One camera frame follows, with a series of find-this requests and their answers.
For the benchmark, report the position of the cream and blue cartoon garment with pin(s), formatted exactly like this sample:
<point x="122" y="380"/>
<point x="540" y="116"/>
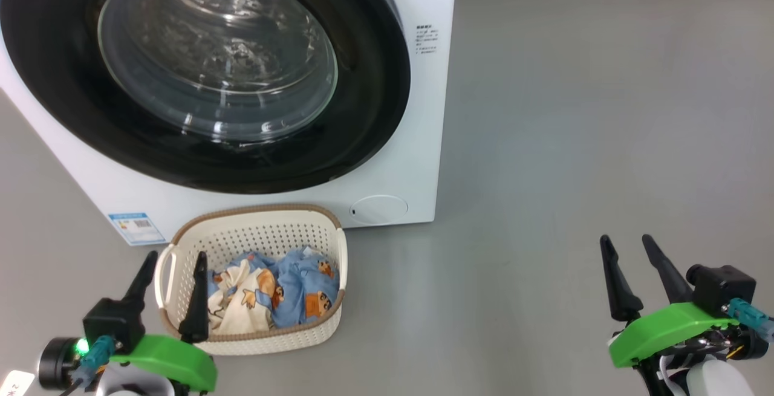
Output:
<point x="233" y="302"/>

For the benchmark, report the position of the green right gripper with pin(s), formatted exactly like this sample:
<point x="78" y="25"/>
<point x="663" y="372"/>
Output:
<point x="665" y="326"/>

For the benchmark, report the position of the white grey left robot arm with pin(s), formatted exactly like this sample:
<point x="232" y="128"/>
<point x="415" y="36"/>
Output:
<point x="57" y="363"/>

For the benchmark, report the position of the round white filter cover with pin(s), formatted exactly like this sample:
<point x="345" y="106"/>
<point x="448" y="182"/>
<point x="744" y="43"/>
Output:
<point x="379" y="209"/>

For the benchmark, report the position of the white front-load washing machine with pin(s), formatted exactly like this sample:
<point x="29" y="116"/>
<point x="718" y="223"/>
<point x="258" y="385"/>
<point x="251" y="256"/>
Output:
<point x="417" y="154"/>

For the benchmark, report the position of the cream perforated laundry basket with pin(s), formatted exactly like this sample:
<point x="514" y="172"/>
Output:
<point x="254" y="233"/>

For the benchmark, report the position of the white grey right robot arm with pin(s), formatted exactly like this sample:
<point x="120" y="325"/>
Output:
<point x="713" y="378"/>

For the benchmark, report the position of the black-rimmed glass washer door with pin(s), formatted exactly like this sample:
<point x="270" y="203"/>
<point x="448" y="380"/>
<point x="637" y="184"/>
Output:
<point x="375" y="112"/>

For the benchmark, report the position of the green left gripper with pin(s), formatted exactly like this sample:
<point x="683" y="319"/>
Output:
<point x="169" y="360"/>

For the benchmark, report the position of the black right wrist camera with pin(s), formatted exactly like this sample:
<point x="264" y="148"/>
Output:
<point x="722" y="287"/>

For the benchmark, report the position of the blue cartoon print garment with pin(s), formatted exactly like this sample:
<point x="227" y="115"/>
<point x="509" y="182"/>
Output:
<point x="305" y="281"/>

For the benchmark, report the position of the blue energy label sticker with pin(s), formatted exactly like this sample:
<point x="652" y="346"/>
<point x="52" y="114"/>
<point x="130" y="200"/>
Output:
<point x="136" y="228"/>

